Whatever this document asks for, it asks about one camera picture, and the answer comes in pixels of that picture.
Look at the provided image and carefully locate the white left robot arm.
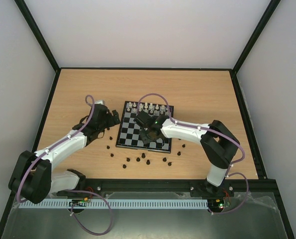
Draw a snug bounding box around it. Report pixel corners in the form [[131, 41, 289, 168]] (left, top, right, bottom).
[[8, 104, 120, 204]]

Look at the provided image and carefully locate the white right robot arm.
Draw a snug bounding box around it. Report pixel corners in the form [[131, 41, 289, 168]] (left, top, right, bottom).
[[134, 112, 241, 195]]

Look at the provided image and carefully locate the black and silver chessboard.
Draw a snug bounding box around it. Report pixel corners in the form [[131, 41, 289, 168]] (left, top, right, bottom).
[[116, 101, 174, 154]]

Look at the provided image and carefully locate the black cage frame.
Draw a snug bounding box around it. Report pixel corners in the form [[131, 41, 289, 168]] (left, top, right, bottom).
[[0, 0, 296, 239]]

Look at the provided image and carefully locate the light blue slotted cable duct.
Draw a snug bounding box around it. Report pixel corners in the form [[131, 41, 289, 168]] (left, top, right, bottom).
[[19, 199, 208, 210]]

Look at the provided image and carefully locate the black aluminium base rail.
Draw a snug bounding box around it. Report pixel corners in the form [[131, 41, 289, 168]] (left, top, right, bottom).
[[55, 178, 278, 197]]

